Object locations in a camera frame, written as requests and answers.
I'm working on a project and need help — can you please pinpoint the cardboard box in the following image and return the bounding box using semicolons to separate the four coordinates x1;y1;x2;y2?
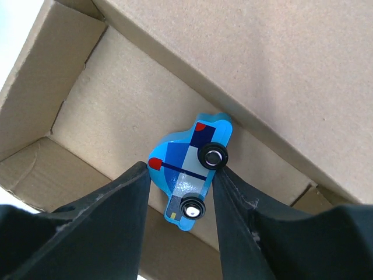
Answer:
1;1;372;279

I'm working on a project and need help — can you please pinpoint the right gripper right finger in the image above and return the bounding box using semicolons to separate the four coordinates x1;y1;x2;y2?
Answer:
213;167;372;279

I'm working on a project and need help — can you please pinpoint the blue toy police car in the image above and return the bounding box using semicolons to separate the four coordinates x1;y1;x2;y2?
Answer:
147;113;233;231

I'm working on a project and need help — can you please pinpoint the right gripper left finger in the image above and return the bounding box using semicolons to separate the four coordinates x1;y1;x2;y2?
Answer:
1;162;150;279

